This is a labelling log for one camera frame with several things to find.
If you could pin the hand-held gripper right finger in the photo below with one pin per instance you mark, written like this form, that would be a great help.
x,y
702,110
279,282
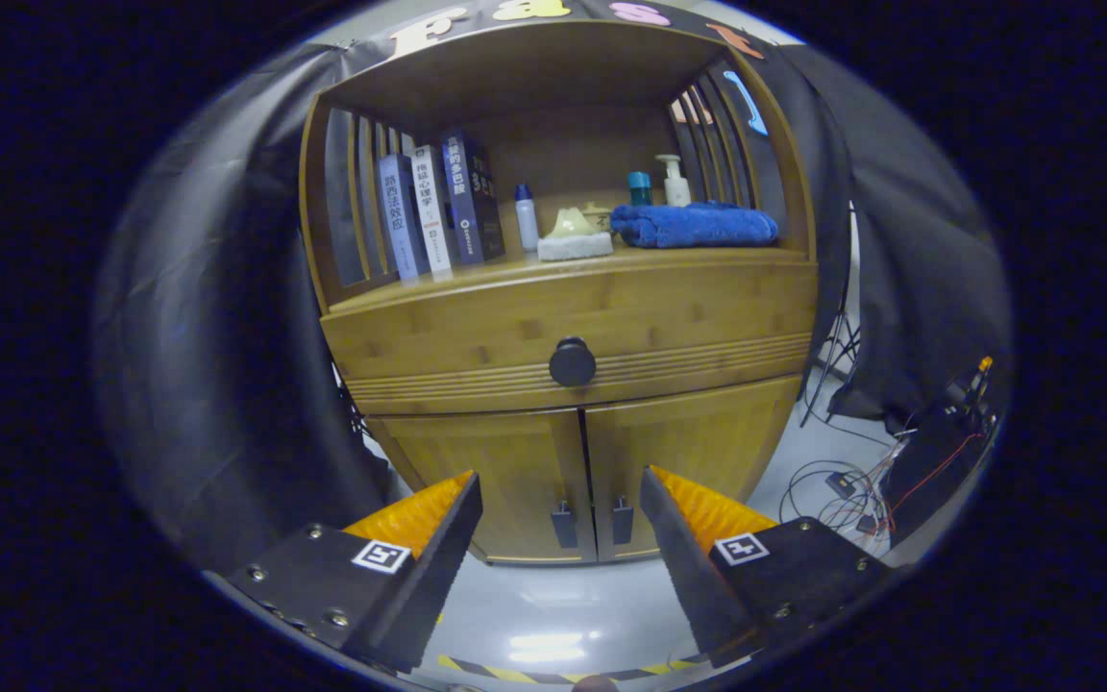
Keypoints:
x,y
688,567

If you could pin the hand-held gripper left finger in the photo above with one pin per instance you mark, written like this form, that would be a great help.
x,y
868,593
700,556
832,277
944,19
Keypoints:
x,y
438,567

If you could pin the wooden drawer with black knob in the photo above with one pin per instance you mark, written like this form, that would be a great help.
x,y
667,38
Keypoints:
x,y
688,317

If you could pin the cream object with white base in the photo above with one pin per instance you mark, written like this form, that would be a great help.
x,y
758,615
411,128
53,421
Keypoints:
x,y
573,245

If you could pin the wooden cabinet door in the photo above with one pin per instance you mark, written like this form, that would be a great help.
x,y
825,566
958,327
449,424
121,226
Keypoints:
x,y
496,471
678,442

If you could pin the wooden countertop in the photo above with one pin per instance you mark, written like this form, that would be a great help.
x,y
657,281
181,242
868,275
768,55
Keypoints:
x,y
496,266

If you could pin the wooden cabinet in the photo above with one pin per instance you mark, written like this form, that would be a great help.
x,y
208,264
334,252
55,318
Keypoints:
x,y
563,144

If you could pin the black equipment with orange tip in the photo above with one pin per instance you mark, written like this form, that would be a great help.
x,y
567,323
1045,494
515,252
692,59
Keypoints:
x,y
938,461

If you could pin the black backdrop cloth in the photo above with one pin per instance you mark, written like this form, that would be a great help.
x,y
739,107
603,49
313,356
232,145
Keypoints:
x,y
208,336

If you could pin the folded blue towel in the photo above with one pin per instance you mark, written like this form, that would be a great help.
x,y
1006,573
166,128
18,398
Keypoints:
x,y
698,226

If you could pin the light blue book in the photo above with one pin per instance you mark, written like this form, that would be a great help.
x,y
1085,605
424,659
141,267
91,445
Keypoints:
x,y
403,221

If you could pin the white bottle with blue cap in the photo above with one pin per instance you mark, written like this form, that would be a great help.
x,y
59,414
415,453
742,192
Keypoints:
x,y
527,226

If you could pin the white book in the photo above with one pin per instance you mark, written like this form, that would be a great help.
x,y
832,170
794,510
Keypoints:
x,y
430,211

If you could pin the beige lidded tea cup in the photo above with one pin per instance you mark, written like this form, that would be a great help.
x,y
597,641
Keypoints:
x,y
600,219

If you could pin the dark blue book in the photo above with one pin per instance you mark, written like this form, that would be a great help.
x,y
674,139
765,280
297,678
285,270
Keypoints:
x,y
462,197

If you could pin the white pump bottle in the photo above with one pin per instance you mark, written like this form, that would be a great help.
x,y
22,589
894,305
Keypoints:
x,y
676,190

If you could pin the teal bottle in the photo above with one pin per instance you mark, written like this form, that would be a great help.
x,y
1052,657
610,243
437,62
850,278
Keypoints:
x,y
639,190

